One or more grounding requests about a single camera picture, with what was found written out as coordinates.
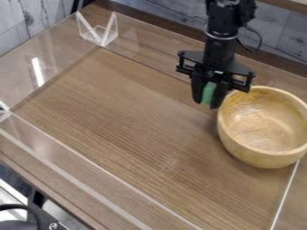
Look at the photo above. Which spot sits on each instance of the wooden bowl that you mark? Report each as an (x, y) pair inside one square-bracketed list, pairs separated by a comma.
[(262, 127)]

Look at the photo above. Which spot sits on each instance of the green rectangular stick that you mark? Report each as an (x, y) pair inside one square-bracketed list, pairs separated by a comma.
[(209, 93)]

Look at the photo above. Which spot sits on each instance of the clear acrylic corner bracket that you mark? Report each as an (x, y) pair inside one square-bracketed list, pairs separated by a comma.
[(99, 35)]

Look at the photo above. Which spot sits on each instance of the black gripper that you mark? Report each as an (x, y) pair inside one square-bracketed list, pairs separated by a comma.
[(215, 65)]

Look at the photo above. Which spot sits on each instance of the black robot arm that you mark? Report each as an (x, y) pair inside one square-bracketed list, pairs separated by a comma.
[(227, 15)]

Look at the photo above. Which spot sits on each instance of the black metal frame bracket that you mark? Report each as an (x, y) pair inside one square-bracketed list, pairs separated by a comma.
[(50, 223)]

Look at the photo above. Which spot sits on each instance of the clear acrylic tray wall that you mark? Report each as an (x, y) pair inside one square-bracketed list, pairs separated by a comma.
[(99, 198)]

